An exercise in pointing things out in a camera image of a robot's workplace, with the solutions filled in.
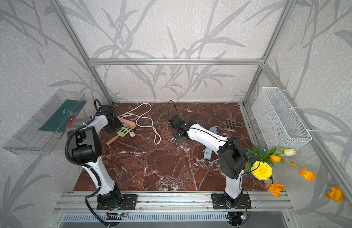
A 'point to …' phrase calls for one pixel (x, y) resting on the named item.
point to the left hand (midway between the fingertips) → (118, 124)
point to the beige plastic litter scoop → (230, 125)
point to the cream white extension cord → (141, 115)
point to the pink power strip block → (131, 125)
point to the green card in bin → (59, 120)
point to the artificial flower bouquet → (261, 164)
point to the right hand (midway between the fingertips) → (182, 133)
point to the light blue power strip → (208, 151)
